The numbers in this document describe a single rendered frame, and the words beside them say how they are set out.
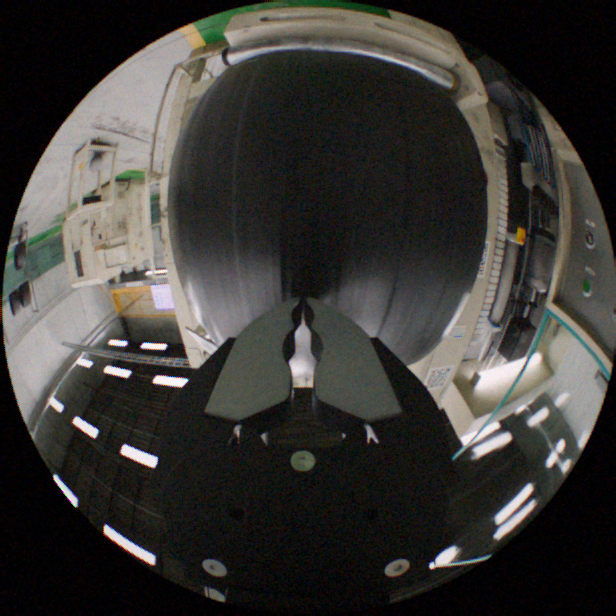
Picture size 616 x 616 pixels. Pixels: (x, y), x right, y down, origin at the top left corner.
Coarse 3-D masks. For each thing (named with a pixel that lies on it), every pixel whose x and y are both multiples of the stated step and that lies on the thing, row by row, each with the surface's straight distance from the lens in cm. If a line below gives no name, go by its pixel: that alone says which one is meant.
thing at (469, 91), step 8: (456, 64) 43; (464, 64) 43; (456, 72) 43; (464, 72) 42; (472, 72) 42; (464, 80) 41; (472, 80) 40; (480, 80) 42; (440, 88) 46; (456, 88) 41; (464, 88) 39; (472, 88) 39; (480, 88) 39; (456, 96) 41; (464, 96) 40; (472, 96) 39; (480, 96) 38; (456, 104) 42; (464, 104) 41; (472, 104) 41
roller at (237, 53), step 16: (240, 48) 37; (256, 48) 36; (272, 48) 36; (288, 48) 35; (304, 48) 35; (320, 48) 35; (336, 48) 35; (352, 48) 36; (368, 48) 36; (384, 48) 38; (224, 64) 38; (400, 64) 38; (416, 64) 38; (432, 64) 41; (432, 80) 40; (448, 80) 41
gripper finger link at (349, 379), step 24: (312, 312) 11; (336, 312) 11; (312, 336) 10; (336, 336) 9; (360, 336) 9; (336, 360) 8; (360, 360) 8; (336, 384) 8; (360, 384) 8; (384, 384) 8; (336, 408) 7; (360, 408) 7; (384, 408) 7
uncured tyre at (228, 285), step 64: (256, 64) 21; (320, 64) 20; (384, 64) 24; (192, 128) 17; (256, 128) 14; (320, 128) 13; (384, 128) 14; (448, 128) 18; (192, 192) 14; (256, 192) 12; (320, 192) 12; (384, 192) 13; (448, 192) 15; (192, 256) 15; (256, 256) 13; (320, 256) 12; (384, 256) 13; (448, 256) 15; (384, 320) 16; (448, 320) 20
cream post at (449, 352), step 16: (400, 16) 86; (432, 32) 72; (448, 32) 82; (464, 112) 49; (480, 112) 54; (480, 128) 51; (480, 144) 48; (496, 160) 51; (496, 176) 50; (496, 192) 49; (496, 208) 48; (496, 224) 48; (480, 288) 48; (480, 304) 50; (464, 320) 49; (464, 336) 52; (432, 352) 48; (448, 352) 51; (464, 352) 55; (416, 368) 52; (448, 384) 61
